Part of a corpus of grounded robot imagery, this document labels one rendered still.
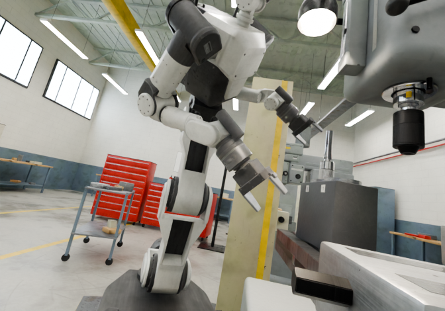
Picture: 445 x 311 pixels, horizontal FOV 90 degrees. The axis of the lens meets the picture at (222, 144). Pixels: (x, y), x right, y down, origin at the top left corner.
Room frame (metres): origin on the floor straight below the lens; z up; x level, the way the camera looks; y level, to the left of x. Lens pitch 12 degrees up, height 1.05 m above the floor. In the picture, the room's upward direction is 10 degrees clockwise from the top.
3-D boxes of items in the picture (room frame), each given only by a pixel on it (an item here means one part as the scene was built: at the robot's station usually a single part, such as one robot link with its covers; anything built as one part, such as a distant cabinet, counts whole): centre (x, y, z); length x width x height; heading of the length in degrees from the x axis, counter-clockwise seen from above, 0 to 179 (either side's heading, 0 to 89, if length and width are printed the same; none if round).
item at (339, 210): (0.70, -0.37, 1.05); 0.22 x 0.12 x 0.20; 2
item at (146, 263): (1.09, 0.15, 0.68); 0.21 x 0.20 x 0.13; 16
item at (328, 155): (0.74, -0.37, 1.27); 0.03 x 0.03 x 0.11
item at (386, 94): (0.39, -0.34, 1.31); 0.09 x 0.09 x 0.01
